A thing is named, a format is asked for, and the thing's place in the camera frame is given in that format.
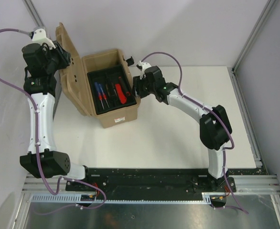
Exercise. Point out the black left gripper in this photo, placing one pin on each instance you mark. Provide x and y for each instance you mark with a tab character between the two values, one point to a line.
65	56

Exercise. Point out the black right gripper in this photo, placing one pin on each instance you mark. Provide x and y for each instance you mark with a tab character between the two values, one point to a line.
137	83

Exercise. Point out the black tool box tray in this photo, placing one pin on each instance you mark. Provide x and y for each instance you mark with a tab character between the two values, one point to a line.
107	78

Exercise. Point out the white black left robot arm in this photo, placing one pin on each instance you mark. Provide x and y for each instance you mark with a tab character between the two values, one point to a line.
43	157

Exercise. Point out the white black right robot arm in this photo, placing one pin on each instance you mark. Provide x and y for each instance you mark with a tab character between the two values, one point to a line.
214	126

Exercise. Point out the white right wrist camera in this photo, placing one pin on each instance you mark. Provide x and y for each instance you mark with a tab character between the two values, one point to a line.
142	66

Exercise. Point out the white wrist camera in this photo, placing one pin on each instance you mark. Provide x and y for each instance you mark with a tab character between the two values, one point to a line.
40	36
142	66

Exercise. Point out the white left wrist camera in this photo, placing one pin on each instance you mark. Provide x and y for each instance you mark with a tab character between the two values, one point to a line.
40	36

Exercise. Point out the left aluminium frame post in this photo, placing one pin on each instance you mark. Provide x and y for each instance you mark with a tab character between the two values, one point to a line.
35	14

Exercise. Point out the aluminium frame post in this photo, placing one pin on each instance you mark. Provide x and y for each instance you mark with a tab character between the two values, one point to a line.
260	23
35	14

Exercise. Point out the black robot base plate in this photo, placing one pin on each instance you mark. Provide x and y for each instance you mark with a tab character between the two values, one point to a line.
194	179

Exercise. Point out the grey slotted cable duct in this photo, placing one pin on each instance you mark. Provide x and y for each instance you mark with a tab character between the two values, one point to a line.
190	198

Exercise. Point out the right aluminium frame post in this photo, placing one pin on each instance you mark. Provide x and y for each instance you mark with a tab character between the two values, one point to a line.
260	23

